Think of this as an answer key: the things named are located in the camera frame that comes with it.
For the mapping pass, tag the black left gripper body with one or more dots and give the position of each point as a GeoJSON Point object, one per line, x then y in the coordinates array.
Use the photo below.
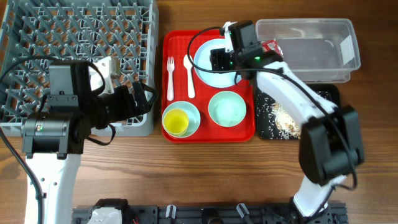
{"type": "Point", "coordinates": [140, 108]}

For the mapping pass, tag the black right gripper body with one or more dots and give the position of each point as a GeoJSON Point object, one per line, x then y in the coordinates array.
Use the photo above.
{"type": "Point", "coordinates": [224, 61]}

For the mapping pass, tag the yellow plastic cup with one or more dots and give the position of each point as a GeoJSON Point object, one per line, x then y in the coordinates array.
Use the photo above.
{"type": "Point", "coordinates": [176, 122]}

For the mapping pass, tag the mint green bowl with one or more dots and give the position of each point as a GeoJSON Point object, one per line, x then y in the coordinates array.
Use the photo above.
{"type": "Point", "coordinates": [227, 109]}

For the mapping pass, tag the red snack wrapper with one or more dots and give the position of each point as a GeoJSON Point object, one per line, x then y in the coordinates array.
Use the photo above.
{"type": "Point", "coordinates": [273, 45]}

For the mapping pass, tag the white rice pile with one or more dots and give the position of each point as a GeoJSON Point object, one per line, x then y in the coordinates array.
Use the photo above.
{"type": "Point", "coordinates": [272, 121]}

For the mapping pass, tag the brown food scraps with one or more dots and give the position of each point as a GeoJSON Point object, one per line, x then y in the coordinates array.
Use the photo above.
{"type": "Point", "coordinates": [287, 127]}

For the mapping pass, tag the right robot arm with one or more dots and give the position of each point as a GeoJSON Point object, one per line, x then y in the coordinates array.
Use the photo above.
{"type": "Point", "coordinates": [331, 145]}

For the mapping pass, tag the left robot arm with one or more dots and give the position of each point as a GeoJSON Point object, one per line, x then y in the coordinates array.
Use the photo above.
{"type": "Point", "coordinates": [53, 141]}

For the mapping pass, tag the black waste tray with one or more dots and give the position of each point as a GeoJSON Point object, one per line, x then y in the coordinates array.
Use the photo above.
{"type": "Point", "coordinates": [327, 91]}

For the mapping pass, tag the grey dishwasher rack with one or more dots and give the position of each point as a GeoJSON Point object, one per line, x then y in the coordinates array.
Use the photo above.
{"type": "Point", "coordinates": [34, 31]}

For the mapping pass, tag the light blue plate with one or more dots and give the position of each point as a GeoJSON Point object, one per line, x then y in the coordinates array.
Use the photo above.
{"type": "Point", "coordinates": [217, 80]}

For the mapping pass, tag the white plastic spoon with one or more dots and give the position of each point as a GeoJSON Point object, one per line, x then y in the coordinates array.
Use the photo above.
{"type": "Point", "coordinates": [190, 86]}

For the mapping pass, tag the white plastic fork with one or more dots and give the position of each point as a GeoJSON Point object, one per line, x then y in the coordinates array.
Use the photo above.
{"type": "Point", "coordinates": [170, 86]}

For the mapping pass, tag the light blue bowl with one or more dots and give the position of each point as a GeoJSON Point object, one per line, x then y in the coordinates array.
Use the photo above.
{"type": "Point", "coordinates": [193, 114]}

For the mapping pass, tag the red plastic tray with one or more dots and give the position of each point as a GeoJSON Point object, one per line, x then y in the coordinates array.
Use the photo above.
{"type": "Point", "coordinates": [175, 45]}

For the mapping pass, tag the clear plastic bin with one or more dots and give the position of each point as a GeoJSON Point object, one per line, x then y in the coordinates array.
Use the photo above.
{"type": "Point", "coordinates": [323, 50]}

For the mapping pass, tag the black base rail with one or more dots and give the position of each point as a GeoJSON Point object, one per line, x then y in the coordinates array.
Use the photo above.
{"type": "Point", "coordinates": [270, 213]}

